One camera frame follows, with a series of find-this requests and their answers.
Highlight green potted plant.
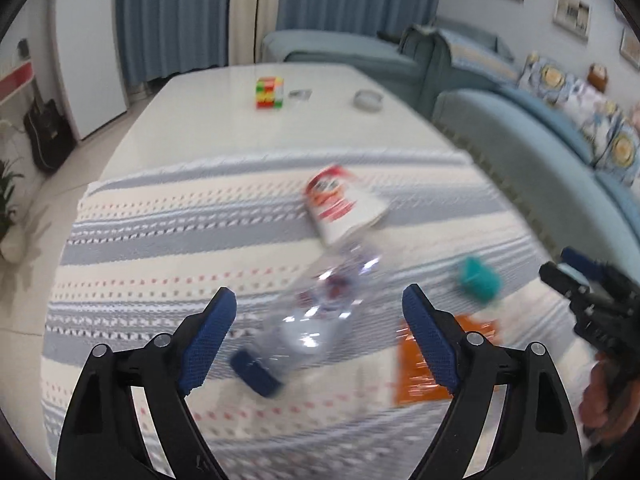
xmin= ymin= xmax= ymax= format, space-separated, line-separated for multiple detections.
xmin=1 ymin=156 xmax=27 ymax=266

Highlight small metal key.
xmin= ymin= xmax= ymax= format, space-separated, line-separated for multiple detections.
xmin=288 ymin=89 xmax=312 ymax=101

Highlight person right hand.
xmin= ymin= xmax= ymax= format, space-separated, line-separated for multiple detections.
xmin=578 ymin=352 xmax=640 ymax=444

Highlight floral long cushion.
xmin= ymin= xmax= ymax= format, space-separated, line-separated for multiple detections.
xmin=518 ymin=52 xmax=639 ymax=186

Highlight striped woven tablecloth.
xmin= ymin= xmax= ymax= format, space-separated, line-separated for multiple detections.
xmin=41 ymin=150 xmax=591 ymax=479

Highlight round glass ashtray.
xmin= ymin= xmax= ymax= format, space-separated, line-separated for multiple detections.
xmin=352 ymin=89 xmax=384 ymax=113

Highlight red white paper cup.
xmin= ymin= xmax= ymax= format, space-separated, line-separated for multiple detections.
xmin=304 ymin=165 xmax=388 ymax=246

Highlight white refrigerator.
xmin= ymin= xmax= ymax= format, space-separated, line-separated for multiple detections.
xmin=52 ymin=0 xmax=128 ymax=141

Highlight orange snack wrapper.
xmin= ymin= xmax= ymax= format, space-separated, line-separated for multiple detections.
xmin=394 ymin=314 xmax=501 ymax=406

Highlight white coffee table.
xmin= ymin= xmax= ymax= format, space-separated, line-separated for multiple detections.
xmin=101 ymin=63 xmax=452 ymax=179

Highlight blue chaise ottoman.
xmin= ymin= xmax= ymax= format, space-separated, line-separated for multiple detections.
xmin=260 ymin=29 xmax=424 ymax=107

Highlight blue fabric sofa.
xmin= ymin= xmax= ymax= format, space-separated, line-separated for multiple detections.
xmin=398 ymin=25 xmax=639 ymax=278

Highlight teal small wrapper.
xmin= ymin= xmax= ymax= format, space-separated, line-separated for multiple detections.
xmin=458 ymin=256 xmax=502 ymax=304

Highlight colourful puzzle cube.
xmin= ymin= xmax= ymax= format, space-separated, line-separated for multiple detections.
xmin=255 ymin=77 xmax=284 ymax=110

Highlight blue window curtains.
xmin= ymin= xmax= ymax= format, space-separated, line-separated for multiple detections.
xmin=114 ymin=0 xmax=438 ymax=87

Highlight black guitar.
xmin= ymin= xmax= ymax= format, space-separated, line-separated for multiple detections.
xmin=23 ymin=81 xmax=76 ymax=174

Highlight clear bottle blue cap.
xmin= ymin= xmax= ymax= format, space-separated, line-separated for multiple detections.
xmin=229 ymin=236 xmax=384 ymax=398

